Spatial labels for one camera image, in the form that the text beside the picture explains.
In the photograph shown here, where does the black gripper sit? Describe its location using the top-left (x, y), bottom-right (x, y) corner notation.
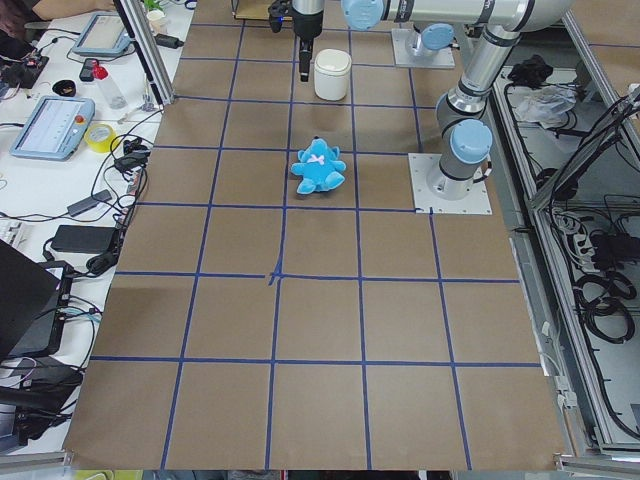
top-left (291, 0), bottom-right (320, 82)

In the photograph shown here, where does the white trash can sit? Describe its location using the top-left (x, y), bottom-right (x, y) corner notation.
top-left (314, 49), bottom-right (352, 101)

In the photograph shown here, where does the blue teddy bear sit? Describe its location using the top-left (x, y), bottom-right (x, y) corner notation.
top-left (290, 137), bottom-right (346, 195)

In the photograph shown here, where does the paper cup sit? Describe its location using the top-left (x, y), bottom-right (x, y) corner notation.
top-left (146, 9), bottom-right (169, 35)

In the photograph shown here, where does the clear bottle red cap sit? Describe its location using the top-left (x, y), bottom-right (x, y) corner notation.
top-left (92, 60), bottom-right (127, 109)

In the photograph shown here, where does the teach pendant far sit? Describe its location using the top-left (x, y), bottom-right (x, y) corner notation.
top-left (71, 12), bottom-right (131, 58)

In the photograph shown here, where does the teach pendant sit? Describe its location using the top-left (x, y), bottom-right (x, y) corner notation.
top-left (9, 96), bottom-right (95, 161)
top-left (71, 12), bottom-right (131, 58)

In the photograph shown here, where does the yellow tape roll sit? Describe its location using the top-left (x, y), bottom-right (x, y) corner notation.
top-left (83, 123), bottom-right (116, 153)

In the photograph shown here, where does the teach pendant near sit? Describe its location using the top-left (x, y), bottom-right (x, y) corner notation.
top-left (9, 96), bottom-right (95, 161)

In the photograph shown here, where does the black power adapter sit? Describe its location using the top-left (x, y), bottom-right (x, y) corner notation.
top-left (51, 225), bottom-right (118, 254)

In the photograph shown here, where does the black laptop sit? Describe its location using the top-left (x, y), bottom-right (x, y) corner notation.
top-left (1, 243), bottom-right (72, 359)

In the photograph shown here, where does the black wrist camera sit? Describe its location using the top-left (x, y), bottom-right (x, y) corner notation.
top-left (268, 0), bottom-right (291, 33)

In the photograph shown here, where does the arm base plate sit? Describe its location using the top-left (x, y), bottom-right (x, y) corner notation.
top-left (408, 153), bottom-right (492, 215)
top-left (391, 24), bottom-right (455, 69)

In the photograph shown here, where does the aluminium frame post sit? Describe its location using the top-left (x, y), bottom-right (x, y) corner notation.
top-left (114, 0), bottom-right (175, 106)

